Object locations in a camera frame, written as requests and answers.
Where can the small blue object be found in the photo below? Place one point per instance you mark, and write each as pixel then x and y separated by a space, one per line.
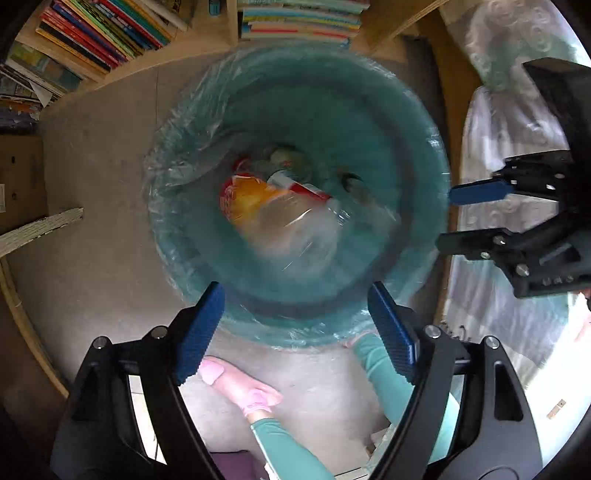
pixel 215 6

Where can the crushed clear plastic bottle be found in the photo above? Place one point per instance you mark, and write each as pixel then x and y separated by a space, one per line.
pixel 295 235

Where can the purple cloth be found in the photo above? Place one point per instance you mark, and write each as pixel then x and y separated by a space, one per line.
pixel 235 466

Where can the person's left leg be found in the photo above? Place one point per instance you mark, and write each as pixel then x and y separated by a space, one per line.
pixel 286 447

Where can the red and white packet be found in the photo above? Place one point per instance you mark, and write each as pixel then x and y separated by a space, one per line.
pixel 300 187

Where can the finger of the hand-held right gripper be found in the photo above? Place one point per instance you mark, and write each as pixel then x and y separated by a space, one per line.
pixel 478 192
pixel 466 243

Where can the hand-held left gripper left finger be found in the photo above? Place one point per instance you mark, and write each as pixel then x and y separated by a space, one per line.
pixel 198 332

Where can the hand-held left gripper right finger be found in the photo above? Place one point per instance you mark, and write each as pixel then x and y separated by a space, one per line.
pixel 392 332

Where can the pink slipper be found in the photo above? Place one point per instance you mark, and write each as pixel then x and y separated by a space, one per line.
pixel 240 387

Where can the curved wooden strip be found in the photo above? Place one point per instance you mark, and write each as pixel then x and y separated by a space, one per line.
pixel 24 323

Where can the person's leg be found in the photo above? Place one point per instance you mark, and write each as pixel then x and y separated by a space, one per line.
pixel 286 447
pixel 383 383

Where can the person's right leg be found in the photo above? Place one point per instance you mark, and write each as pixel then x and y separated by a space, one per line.
pixel 383 383

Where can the wooden bookshelf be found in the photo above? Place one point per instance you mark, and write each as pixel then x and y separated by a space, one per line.
pixel 207 37

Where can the grey crumpled wrapper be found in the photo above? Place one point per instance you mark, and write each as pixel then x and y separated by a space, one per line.
pixel 362 194

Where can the green and white wrapper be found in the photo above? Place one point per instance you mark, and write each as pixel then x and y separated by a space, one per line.
pixel 286 157

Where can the orange snack bag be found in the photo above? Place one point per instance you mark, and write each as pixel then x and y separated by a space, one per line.
pixel 244 198

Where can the stack of flat books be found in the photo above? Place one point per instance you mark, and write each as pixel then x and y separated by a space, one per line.
pixel 300 21

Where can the round bin with teal liner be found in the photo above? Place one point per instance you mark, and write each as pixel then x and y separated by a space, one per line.
pixel 392 138

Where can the small wooden piece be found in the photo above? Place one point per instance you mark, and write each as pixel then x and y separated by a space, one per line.
pixel 556 409

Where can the white and teal patterned blanket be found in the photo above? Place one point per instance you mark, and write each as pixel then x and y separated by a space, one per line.
pixel 508 129

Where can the pile of worn magazines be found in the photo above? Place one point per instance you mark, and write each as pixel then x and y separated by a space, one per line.
pixel 32 78

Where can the white wooden plank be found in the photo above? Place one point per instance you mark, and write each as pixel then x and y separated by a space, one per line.
pixel 41 226

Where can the row of upright colourful books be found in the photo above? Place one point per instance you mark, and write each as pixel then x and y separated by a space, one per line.
pixel 101 27

